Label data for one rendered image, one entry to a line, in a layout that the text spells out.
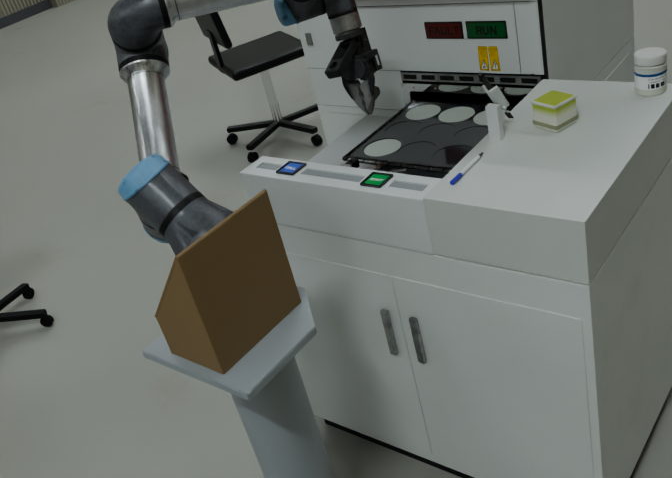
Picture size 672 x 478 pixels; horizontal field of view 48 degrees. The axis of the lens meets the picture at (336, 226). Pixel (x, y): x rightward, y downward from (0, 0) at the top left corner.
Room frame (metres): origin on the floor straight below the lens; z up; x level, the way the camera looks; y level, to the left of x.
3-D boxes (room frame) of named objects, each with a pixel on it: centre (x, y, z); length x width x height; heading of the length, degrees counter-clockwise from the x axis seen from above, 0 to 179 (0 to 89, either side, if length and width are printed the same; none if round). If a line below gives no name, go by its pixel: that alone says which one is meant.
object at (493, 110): (1.58, -0.42, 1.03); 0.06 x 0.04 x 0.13; 136
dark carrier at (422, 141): (1.83, -0.32, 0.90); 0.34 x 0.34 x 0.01; 46
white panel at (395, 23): (2.12, -0.34, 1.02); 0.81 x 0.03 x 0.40; 46
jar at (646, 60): (1.60, -0.80, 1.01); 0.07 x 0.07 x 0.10
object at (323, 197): (1.61, -0.03, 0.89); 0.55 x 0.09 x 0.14; 46
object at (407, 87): (1.99, -0.46, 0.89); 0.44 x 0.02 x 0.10; 46
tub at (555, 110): (1.56, -0.55, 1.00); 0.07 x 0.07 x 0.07; 27
